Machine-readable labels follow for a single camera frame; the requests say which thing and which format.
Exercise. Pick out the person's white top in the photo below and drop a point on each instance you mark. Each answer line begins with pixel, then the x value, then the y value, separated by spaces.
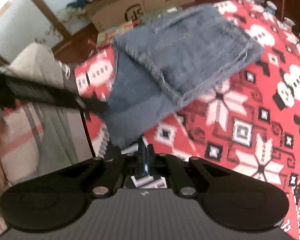
pixel 37 65

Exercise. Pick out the cardboard box with logo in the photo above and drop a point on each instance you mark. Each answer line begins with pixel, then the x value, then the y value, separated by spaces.
pixel 110 12

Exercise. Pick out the frosted glass door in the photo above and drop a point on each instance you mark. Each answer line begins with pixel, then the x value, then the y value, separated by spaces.
pixel 15 17

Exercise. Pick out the person's plaid pants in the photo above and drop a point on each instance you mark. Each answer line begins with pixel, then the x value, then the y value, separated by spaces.
pixel 40 142

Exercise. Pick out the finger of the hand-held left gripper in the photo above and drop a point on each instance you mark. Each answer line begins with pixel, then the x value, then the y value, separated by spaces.
pixel 92 106

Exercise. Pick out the wooden door frame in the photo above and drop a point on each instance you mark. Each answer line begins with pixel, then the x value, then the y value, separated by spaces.
pixel 47 15

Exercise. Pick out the white pet bowl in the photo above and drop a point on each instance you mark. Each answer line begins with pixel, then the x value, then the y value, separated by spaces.
pixel 288 23

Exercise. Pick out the red patterned blanket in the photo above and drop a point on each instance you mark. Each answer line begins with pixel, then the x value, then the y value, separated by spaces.
pixel 240 120

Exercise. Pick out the blue pet bowl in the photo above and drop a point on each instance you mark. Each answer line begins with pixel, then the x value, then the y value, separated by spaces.
pixel 270 7

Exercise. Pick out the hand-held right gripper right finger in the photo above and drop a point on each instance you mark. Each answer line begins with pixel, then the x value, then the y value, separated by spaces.
pixel 150 160

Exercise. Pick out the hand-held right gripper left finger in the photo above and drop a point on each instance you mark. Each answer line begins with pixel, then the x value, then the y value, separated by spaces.
pixel 141 162

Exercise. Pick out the blue denim jeans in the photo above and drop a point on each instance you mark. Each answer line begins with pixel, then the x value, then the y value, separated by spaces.
pixel 190 55

